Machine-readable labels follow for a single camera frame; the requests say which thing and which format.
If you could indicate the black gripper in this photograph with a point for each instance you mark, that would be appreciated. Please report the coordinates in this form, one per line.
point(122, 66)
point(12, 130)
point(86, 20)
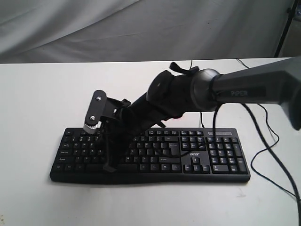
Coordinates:
point(131, 121)

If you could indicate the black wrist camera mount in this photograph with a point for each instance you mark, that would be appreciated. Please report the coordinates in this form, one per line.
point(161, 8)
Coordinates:
point(103, 110)

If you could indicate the black tripod stand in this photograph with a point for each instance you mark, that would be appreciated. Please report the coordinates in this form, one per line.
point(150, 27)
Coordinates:
point(290, 11)

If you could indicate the black acer keyboard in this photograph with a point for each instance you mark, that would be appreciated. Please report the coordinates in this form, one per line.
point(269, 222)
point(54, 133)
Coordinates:
point(155, 156)

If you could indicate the white backdrop cloth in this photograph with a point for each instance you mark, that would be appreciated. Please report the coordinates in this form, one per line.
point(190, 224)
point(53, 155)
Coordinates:
point(68, 31)

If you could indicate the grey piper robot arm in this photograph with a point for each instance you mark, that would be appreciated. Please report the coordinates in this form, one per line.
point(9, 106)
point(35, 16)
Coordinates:
point(170, 96)

